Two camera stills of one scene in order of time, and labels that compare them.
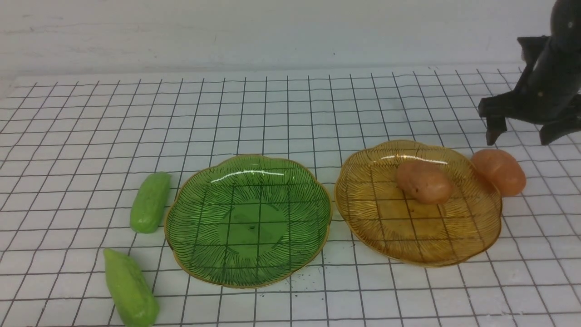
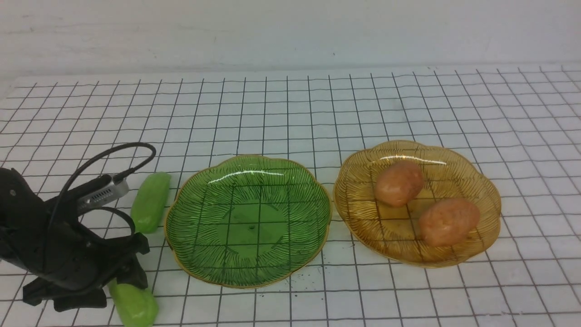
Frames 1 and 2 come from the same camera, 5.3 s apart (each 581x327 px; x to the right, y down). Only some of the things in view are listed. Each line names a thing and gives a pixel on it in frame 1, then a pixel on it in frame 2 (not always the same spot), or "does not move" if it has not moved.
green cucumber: (149, 203) does not move
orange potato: (425, 181) -> (446, 222)
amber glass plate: (418, 204) does not move
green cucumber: (131, 295) does not move
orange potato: (505, 171) -> (398, 183)
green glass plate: (249, 220) does not move
